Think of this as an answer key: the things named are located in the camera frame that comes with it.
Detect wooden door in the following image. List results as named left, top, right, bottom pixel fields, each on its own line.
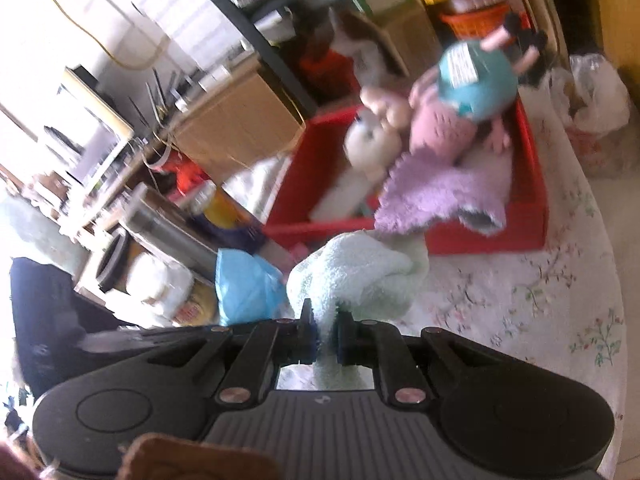
left=587, top=0, right=640, bottom=91

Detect white jar with black lid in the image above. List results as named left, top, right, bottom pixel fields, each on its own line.
left=95, top=235, right=221, bottom=328

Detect dark cloth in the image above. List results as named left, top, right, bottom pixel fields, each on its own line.
left=10, top=257, right=88, bottom=396

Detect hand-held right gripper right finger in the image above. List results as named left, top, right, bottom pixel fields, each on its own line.
left=334, top=310, right=506, bottom=407

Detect white plush toy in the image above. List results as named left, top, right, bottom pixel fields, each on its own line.
left=344, top=107, right=401, bottom=181

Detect floral tablecloth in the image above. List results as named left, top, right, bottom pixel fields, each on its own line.
left=220, top=95, right=628, bottom=480

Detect orange plastic basket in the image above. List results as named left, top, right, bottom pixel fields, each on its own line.
left=440, top=2, right=531, bottom=43

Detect purple fluffy cloth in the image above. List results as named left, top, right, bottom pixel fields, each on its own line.
left=374, top=152, right=513, bottom=237

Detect steel thermos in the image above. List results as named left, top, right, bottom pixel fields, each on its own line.
left=120, top=187, right=221, bottom=286

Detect television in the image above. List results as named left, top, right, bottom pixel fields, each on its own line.
left=45, top=67, right=136, bottom=186

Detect brown cardboard box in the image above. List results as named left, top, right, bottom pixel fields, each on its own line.
left=367, top=7, right=441, bottom=73

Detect black metal shelf rack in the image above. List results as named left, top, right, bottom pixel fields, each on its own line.
left=172, top=0, right=566, bottom=116

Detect black and pink plush toy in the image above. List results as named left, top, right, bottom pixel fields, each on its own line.
left=482, top=12, right=548, bottom=86

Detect wooden media stand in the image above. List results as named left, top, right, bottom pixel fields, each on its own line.
left=0, top=52, right=306, bottom=241

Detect red box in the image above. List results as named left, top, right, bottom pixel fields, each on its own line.
left=262, top=95, right=548, bottom=256

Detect blue plastic bag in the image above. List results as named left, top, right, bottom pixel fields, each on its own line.
left=215, top=247, right=291, bottom=326

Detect yellow and blue can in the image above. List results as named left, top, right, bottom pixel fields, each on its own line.
left=187, top=182, right=266, bottom=256

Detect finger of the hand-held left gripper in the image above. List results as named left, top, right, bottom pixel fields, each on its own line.
left=80, top=325, right=228, bottom=354

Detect red and white plastic bag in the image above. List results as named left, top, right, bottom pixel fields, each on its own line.
left=300, top=7, right=401, bottom=86

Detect teal plush toy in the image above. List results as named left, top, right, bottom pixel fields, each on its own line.
left=434, top=39, right=518, bottom=122

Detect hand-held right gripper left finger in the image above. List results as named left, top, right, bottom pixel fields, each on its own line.
left=122, top=299, right=319, bottom=408

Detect light green towel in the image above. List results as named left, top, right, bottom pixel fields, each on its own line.
left=286, top=231, right=431, bottom=391

